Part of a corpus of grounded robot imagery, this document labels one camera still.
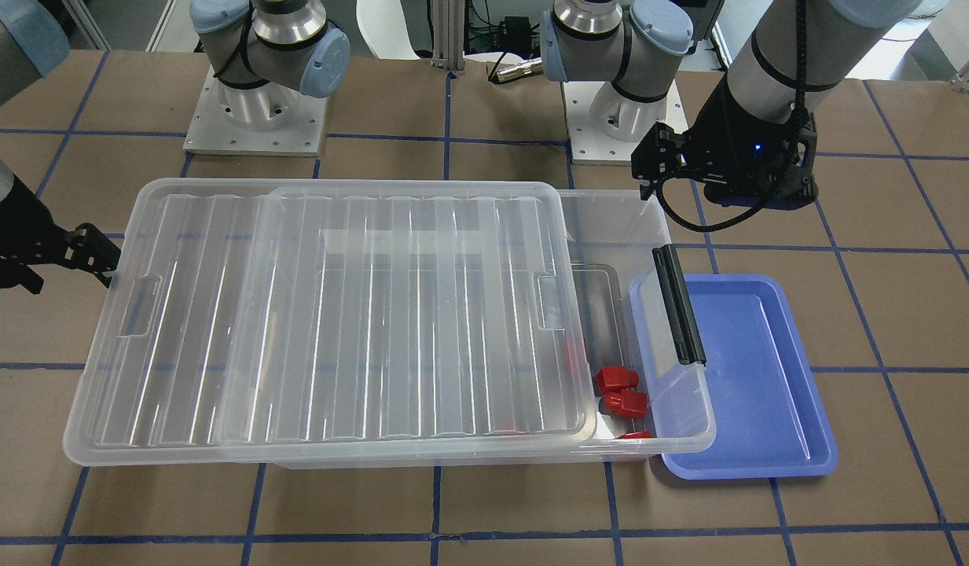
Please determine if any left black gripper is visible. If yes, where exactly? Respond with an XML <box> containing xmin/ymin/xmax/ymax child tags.
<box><xmin>631</xmin><ymin>79</ymin><xmax>818</xmax><ymax>209</ymax></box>

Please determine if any blue plastic tray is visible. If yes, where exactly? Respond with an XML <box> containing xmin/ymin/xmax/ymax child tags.
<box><xmin>663</xmin><ymin>274</ymin><xmax>839</xmax><ymax>480</ymax></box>

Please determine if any red block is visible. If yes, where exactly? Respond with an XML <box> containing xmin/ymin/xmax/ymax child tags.
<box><xmin>596</xmin><ymin>366</ymin><xmax>640</xmax><ymax>395</ymax></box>
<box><xmin>600</xmin><ymin>389</ymin><xmax>649</xmax><ymax>421</ymax></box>
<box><xmin>617</xmin><ymin>430</ymin><xmax>653</xmax><ymax>440</ymax></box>
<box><xmin>564</xmin><ymin>337</ymin><xmax>589</xmax><ymax>380</ymax></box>

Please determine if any black box latch handle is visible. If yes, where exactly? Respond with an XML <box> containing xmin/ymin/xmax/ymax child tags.
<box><xmin>652</xmin><ymin>244</ymin><xmax>707</xmax><ymax>365</ymax></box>

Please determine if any white chair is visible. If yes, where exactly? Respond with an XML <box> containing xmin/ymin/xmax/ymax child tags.
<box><xmin>355</xmin><ymin>1</ymin><xmax>420</xmax><ymax>61</ymax></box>

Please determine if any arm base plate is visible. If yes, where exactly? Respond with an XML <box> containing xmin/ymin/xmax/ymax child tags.
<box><xmin>183</xmin><ymin>68</ymin><xmax>329</xmax><ymax>157</ymax></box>
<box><xmin>562</xmin><ymin>80</ymin><xmax>688</xmax><ymax>166</ymax></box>

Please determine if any red block in box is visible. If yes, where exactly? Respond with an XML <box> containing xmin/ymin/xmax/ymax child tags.
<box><xmin>617</xmin><ymin>430</ymin><xmax>653</xmax><ymax>440</ymax></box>
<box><xmin>600</xmin><ymin>389</ymin><xmax>649</xmax><ymax>421</ymax></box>
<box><xmin>596</xmin><ymin>366</ymin><xmax>640</xmax><ymax>395</ymax></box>

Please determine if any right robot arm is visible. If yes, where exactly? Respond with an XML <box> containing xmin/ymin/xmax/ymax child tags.
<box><xmin>0</xmin><ymin>1</ymin><xmax>351</xmax><ymax>294</ymax></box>

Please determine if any aluminium frame post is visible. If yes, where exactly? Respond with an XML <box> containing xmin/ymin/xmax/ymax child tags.
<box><xmin>430</xmin><ymin>0</ymin><xmax>468</xmax><ymax>75</ymax></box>

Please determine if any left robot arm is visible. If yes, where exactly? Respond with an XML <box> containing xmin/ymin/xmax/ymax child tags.
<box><xmin>539</xmin><ymin>1</ymin><xmax>918</xmax><ymax>209</ymax></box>

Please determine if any clear plastic storage box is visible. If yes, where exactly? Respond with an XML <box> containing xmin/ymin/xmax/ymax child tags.
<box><xmin>217</xmin><ymin>182</ymin><xmax>715</xmax><ymax>469</ymax></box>

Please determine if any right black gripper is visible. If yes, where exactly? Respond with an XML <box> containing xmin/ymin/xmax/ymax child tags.
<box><xmin>0</xmin><ymin>177</ymin><xmax>121</xmax><ymax>295</ymax></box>

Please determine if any clear plastic box lid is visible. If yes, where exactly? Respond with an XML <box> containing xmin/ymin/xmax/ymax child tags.
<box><xmin>63</xmin><ymin>177</ymin><xmax>598</xmax><ymax>467</ymax></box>

